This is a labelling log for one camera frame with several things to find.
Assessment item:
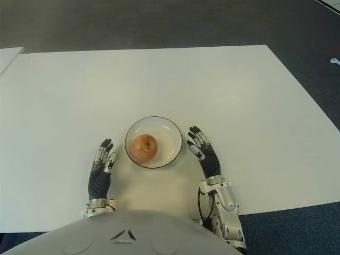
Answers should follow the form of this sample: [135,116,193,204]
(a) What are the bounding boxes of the red yellow apple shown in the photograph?
[129,134,158,163]

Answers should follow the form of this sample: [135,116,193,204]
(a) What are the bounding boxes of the white plate with black rim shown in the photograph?
[124,116,183,169]

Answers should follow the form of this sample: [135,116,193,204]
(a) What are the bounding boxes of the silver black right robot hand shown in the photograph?
[187,125,223,180]

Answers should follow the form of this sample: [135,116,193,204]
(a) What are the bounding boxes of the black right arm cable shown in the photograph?
[197,187,215,227]

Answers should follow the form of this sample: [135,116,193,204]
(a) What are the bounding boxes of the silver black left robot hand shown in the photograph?
[88,138,117,200]

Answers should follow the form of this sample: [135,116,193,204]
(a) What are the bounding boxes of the white side table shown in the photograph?
[0,47,24,77]

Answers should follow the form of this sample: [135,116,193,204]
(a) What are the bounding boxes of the grey robot torso shell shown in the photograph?
[0,209,241,255]

